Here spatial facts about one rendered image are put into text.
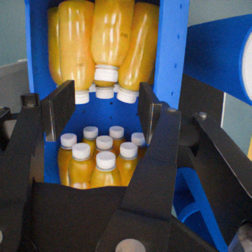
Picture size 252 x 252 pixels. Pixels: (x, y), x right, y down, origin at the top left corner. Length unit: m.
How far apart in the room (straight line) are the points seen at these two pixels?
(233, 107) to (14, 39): 1.83
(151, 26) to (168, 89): 0.12
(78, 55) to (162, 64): 0.15
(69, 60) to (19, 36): 1.30
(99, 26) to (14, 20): 1.37
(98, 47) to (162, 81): 0.11
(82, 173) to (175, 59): 0.29
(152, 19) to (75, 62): 0.15
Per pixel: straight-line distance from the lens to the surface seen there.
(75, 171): 0.44
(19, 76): 0.98
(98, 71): 0.33
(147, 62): 0.36
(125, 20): 0.33
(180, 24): 0.31
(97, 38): 0.32
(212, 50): 0.68
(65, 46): 0.36
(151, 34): 0.35
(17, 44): 1.65
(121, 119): 0.55
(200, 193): 1.48
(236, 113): 1.88
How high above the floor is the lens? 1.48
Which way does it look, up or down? 67 degrees down
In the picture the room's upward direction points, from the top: 174 degrees clockwise
